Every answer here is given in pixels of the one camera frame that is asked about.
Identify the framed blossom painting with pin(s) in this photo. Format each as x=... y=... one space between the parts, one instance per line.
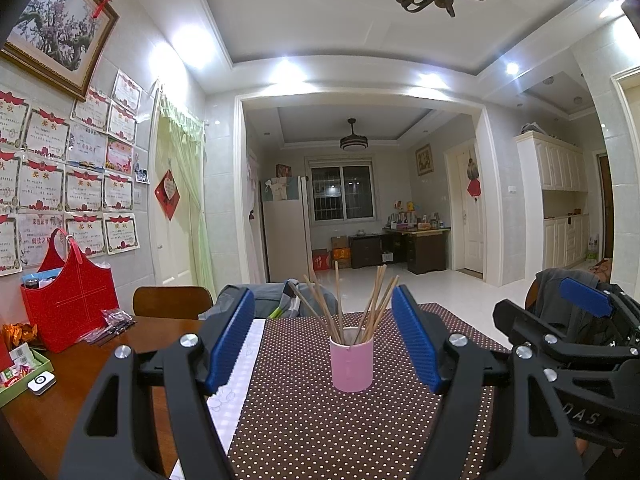
x=55 y=25

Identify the brown wooden chair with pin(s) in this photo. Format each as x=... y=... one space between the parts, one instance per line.
x=172 y=302

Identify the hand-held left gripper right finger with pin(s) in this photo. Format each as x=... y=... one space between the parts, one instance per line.
x=415 y=340

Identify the white table cloth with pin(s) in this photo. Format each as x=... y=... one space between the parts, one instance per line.
x=240 y=375

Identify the grey jacket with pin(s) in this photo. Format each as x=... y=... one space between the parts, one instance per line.
x=270 y=297

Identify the dark jacket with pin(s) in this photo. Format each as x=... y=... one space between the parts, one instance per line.
x=555 y=285

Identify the red tassel ornament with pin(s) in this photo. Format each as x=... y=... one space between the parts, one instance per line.
x=104 y=5

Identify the plastic packet of pens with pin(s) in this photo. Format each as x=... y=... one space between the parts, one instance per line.
x=115 y=322

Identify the red felt bag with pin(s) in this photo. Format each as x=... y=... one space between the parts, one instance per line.
x=75 y=305

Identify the small white device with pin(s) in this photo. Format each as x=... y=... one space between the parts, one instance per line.
x=41 y=382

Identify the small red picture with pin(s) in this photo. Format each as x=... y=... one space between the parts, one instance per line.
x=283 y=171

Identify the brown polka dot tablecloth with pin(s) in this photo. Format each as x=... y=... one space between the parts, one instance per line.
x=300 y=410

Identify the ceiling fan lamp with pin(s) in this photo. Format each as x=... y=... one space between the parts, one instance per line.
x=354 y=142

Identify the red diamond door decoration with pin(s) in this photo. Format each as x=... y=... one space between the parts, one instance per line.
x=167 y=192

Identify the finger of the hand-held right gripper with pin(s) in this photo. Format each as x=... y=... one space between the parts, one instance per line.
x=585 y=297
x=525 y=322

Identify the orange cardboard box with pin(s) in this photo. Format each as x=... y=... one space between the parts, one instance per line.
x=340 y=258

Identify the barred window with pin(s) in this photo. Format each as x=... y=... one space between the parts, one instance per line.
x=340 y=192

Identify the small framed picture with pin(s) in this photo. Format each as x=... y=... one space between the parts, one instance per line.
x=423 y=160

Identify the cluster of small bottles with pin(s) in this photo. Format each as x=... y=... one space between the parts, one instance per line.
x=415 y=220

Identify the white cabinet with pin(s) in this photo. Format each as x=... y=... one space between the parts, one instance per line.
x=560 y=170

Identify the pink cup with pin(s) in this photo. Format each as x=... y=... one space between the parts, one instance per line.
x=351 y=365

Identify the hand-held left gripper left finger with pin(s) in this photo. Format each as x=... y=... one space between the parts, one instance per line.
x=232 y=340

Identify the dark wooden desk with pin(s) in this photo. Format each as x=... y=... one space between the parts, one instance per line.
x=425 y=255

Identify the white refrigerator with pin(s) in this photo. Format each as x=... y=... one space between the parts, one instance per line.
x=285 y=240

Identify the red hanging ornament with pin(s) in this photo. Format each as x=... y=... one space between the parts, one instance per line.
x=474 y=189

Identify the green tray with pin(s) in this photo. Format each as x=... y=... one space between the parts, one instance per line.
x=15 y=396

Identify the brown carton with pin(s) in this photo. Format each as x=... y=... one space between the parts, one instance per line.
x=339 y=242

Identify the bunch of wooden chopsticks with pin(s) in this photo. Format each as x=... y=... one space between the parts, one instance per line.
x=371 y=317

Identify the green curtain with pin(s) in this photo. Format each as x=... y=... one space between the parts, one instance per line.
x=187 y=185

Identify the white door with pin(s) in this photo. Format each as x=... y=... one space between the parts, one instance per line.
x=472 y=240

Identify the wall of award certificates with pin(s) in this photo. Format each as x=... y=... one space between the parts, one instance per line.
x=50 y=180

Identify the orange snack wrappers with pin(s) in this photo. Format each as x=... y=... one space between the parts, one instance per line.
x=20 y=332

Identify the small photo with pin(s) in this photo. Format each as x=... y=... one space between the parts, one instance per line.
x=142 y=175

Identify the red cardboard box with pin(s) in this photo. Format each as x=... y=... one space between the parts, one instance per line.
x=321 y=260

